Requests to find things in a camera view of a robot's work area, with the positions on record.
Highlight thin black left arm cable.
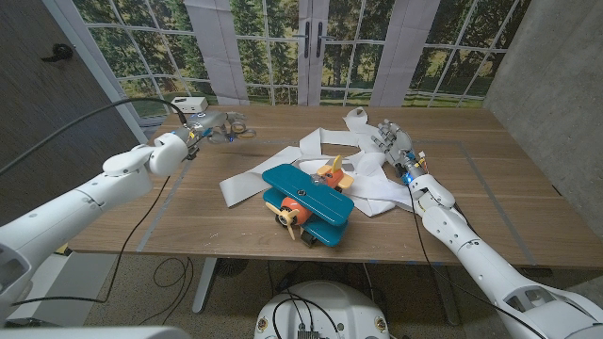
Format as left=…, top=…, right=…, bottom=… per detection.
left=11, top=176, right=171, bottom=307

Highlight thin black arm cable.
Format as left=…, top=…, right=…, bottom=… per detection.
left=11, top=176, right=171, bottom=307
left=407, top=184, right=536, bottom=339

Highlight orange-handled scissors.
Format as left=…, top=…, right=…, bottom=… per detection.
left=206, top=121, right=258, bottom=145

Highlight white receipt paper strip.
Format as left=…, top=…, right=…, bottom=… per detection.
left=219, top=106, right=418, bottom=218

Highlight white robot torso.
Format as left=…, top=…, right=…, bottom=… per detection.
left=253, top=280, right=392, bottom=339

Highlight white table leg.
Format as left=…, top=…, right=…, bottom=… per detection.
left=430, top=265, right=463, bottom=328
left=191, top=256, right=220, bottom=315

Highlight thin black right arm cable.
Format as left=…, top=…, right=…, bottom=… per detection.
left=407, top=184, right=536, bottom=339

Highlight black round floor object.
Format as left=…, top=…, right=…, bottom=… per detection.
left=216, top=257, right=250, bottom=278

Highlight teal orange toy plane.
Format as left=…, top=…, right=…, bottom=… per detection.
left=261, top=154, right=356, bottom=249

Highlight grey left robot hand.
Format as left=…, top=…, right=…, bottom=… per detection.
left=180, top=109, right=249, bottom=145

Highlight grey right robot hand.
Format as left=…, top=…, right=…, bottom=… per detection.
left=370, top=118, right=429, bottom=179

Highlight black wall door handle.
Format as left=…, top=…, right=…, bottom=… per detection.
left=41, top=43, right=74, bottom=63

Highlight printed forest window backdrop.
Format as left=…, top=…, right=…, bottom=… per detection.
left=70, top=0, right=533, bottom=119

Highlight white power strip box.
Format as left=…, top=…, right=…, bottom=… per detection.
left=170, top=96, right=209, bottom=115

